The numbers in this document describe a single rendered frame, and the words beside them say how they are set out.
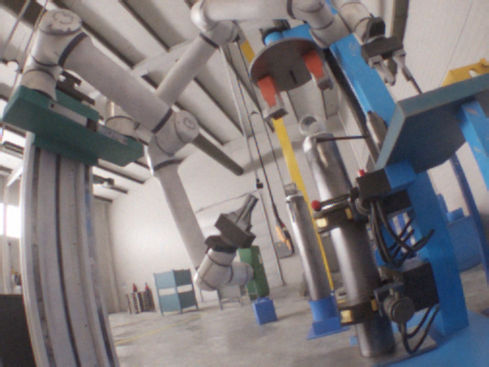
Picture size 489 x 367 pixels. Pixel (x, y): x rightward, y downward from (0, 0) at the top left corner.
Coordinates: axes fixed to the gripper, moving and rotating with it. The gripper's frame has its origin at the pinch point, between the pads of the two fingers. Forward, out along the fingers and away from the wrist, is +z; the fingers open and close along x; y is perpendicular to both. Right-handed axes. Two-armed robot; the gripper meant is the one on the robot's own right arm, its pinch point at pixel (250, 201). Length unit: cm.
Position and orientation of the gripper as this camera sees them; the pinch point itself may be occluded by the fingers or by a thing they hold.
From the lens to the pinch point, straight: 85.2
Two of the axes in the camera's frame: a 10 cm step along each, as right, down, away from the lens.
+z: 4.7, -8.7, -1.5
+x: 7.0, 4.7, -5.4
